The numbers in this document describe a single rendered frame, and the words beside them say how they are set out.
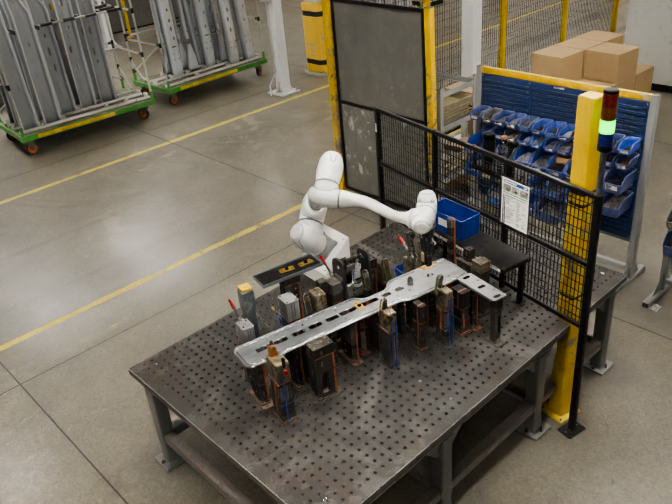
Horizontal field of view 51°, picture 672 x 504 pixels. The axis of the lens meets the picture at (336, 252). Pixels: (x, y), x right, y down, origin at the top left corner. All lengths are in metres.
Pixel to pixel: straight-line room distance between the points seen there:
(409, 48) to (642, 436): 3.39
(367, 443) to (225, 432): 0.70
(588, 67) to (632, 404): 4.41
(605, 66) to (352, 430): 5.61
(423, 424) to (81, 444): 2.31
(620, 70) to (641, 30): 2.24
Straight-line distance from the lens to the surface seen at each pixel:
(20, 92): 9.96
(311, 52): 11.55
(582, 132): 3.64
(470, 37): 8.11
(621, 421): 4.65
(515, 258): 4.07
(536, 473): 4.25
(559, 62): 7.90
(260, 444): 3.45
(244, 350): 3.52
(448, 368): 3.77
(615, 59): 8.03
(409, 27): 5.92
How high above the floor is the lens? 3.11
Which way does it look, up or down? 30 degrees down
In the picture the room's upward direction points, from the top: 5 degrees counter-clockwise
